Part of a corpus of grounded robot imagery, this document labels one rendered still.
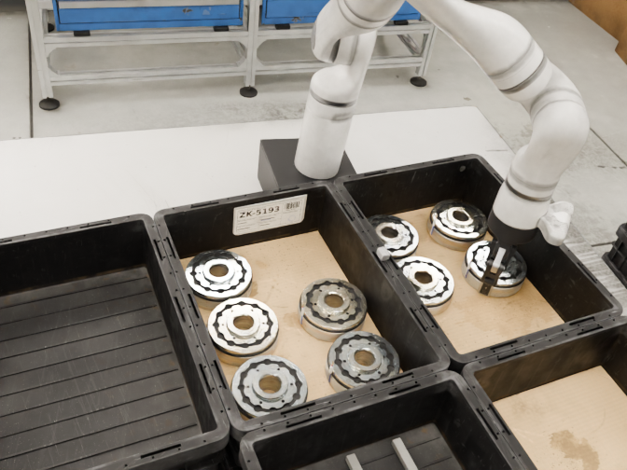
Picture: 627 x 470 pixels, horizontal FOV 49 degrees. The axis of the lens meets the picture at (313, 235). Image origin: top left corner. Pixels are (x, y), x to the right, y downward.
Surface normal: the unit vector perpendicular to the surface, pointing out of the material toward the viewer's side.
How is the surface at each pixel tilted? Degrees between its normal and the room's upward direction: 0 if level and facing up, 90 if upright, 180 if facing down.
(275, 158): 4
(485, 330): 0
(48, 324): 0
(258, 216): 90
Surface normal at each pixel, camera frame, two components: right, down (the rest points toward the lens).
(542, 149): -0.36, 0.80
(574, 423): 0.11, -0.73
